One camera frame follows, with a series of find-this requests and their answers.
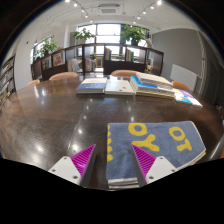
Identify potted plant by window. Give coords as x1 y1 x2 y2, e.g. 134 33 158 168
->
39 38 59 58

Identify purple and white book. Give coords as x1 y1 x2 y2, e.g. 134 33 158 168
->
179 89 204 108

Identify beige hardcover book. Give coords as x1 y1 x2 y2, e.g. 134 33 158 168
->
134 71 174 90

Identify grey towel with yellow letters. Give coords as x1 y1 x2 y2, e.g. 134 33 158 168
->
105 120 207 191

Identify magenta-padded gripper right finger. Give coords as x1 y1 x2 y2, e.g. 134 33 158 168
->
131 144 178 187

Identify white wall radiator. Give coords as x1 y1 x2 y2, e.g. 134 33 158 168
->
169 63 198 92

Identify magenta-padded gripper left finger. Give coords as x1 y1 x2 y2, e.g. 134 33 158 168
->
48 144 98 188

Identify large book with blue cover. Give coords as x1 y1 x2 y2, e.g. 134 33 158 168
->
129 75 176 100

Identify small potted plant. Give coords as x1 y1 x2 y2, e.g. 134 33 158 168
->
72 27 96 45

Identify wall bookshelf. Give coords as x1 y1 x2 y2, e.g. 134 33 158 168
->
0 54 17 108

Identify white illustrated book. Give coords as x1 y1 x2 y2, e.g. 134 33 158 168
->
172 89 189 104

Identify large potted plant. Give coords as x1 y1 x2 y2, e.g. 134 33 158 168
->
119 23 149 47

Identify ceiling air conditioner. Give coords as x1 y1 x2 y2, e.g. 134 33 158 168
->
97 3 122 16

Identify ceiling spot lights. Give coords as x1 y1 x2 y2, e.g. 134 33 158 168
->
64 0 164 26

